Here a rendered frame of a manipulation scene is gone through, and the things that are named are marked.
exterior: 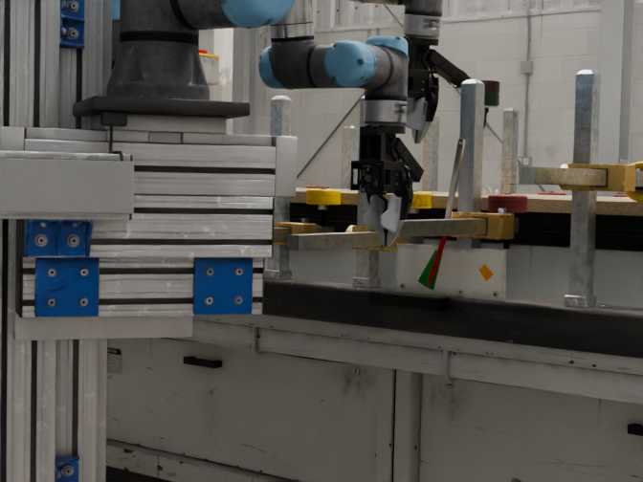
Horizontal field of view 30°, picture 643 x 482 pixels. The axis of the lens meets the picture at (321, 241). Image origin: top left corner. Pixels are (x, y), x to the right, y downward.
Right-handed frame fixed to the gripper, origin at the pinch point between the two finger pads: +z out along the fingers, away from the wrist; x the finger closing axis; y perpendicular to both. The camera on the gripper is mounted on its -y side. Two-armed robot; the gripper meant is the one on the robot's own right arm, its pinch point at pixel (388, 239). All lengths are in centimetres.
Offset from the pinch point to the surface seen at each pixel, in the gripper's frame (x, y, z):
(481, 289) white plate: 0.8, -31.4, 10.7
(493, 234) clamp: 3.1, -31.4, -0.2
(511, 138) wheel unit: -55, -141, -24
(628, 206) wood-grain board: 23, -49, -6
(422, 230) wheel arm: 1.5, -8.4, -1.6
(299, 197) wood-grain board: -60, -49, -6
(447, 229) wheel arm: 1.5, -16.9, -1.6
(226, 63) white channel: -159, -130, -49
